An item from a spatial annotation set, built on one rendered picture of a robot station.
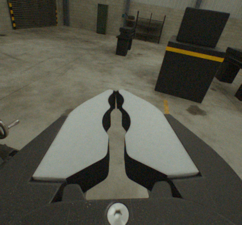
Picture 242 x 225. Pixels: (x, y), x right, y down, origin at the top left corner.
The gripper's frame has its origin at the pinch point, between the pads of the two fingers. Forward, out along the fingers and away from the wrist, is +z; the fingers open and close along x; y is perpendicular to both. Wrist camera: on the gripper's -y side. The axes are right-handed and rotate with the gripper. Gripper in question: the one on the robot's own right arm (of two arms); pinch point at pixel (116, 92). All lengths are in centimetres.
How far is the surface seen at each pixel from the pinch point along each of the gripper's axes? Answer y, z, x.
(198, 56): 77, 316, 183
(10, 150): 58, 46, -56
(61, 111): 146, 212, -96
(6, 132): 44, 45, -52
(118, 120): 161, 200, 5
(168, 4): -45, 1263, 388
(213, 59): 80, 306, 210
